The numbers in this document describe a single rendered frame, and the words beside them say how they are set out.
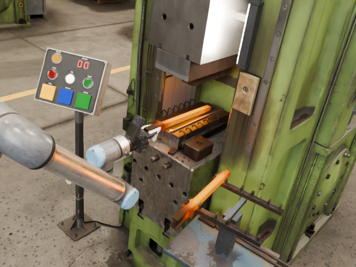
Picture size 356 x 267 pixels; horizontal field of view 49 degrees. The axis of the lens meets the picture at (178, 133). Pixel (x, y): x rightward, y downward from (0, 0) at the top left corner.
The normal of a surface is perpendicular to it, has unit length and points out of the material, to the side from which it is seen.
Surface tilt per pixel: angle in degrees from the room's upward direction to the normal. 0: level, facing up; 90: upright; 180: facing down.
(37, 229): 0
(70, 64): 60
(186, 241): 0
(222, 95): 90
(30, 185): 0
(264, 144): 90
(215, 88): 90
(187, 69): 90
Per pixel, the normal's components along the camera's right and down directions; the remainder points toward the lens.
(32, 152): 0.44, 0.26
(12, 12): 0.65, 0.45
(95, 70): -0.18, -0.04
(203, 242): 0.13, -0.86
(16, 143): 0.21, 0.10
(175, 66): -0.66, 0.30
